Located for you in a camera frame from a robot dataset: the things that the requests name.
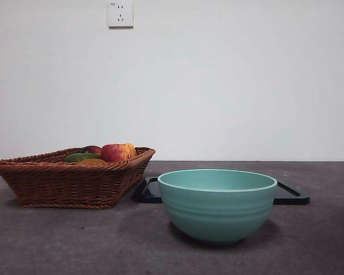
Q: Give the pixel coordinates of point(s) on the white wall socket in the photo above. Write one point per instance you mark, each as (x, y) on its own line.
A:
(120, 14)

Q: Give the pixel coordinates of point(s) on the dark red fruit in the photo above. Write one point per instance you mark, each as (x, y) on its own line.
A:
(91, 149)

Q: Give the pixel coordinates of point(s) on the brown wicker basket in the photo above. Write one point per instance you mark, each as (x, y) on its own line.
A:
(66, 183)

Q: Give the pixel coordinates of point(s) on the red and yellow apple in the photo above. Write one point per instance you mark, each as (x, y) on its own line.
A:
(116, 152)

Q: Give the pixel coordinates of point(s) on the teal ceramic bowl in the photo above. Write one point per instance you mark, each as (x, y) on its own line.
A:
(218, 215)

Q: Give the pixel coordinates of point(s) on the green fruit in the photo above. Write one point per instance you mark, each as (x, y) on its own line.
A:
(77, 157)

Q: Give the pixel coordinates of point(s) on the black rectangular tray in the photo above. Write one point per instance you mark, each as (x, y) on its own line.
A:
(149, 194)

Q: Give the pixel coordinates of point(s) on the orange-brown kiwi fruit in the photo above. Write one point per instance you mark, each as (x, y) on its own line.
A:
(93, 161)

